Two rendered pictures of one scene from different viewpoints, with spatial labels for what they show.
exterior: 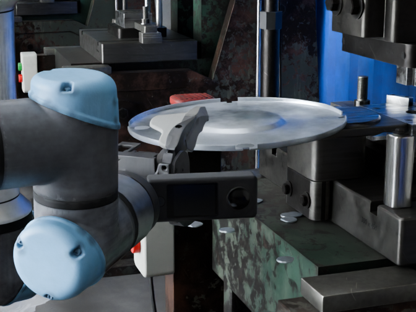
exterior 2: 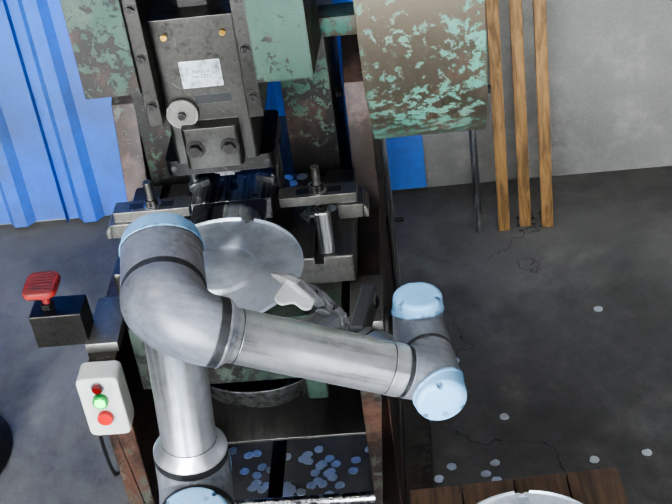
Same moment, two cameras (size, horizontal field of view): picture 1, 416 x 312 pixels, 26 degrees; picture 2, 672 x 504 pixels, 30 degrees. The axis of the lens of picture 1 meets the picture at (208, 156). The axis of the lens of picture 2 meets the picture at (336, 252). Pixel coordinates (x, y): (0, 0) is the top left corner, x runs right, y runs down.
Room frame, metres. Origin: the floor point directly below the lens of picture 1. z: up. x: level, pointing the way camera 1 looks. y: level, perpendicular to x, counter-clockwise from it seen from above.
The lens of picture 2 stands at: (0.27, 1.48, 2.03)
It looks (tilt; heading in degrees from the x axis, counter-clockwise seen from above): 35 degrees down; 294
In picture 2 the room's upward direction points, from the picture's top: 8 degrees counter-clockwise
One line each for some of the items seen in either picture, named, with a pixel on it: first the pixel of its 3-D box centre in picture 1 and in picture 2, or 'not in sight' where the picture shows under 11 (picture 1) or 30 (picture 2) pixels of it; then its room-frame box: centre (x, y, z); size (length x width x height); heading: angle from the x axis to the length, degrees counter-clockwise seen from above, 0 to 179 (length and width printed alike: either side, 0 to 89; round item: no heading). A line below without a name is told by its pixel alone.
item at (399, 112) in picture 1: (411, 127); (234, 197); (1.26, -0.29, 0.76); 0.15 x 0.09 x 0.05; 18
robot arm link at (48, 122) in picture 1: (56, 137); (420, 329); (0.76, 0.13, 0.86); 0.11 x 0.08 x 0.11; 118
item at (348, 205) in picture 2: not in sight; (322, 189); (1.10, -0.35, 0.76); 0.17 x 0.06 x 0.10; 18
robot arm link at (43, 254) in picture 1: (76, 239); not in sight; (0.77, 0.12, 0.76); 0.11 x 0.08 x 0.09; 160
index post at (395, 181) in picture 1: (398, 167); (324, 228); (1.06, -0.23, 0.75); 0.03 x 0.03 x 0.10; 18
